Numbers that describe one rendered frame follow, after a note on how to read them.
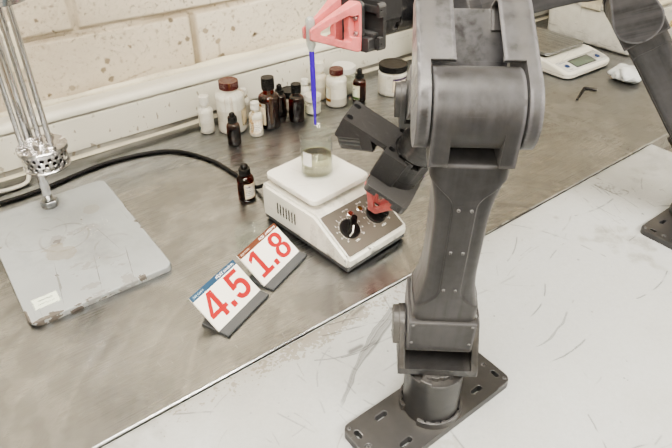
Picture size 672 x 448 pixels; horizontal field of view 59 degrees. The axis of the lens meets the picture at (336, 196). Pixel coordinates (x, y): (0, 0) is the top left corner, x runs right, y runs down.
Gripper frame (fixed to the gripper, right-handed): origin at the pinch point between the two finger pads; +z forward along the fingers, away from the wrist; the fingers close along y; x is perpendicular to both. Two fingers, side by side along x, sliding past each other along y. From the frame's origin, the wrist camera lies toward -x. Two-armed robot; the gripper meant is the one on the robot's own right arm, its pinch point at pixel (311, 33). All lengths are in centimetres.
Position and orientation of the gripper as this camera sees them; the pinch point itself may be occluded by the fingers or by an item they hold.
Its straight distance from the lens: 82.0
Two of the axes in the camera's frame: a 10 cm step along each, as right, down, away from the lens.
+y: 6.7, 3.5, -6.5
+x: 0.3, 8.7, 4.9
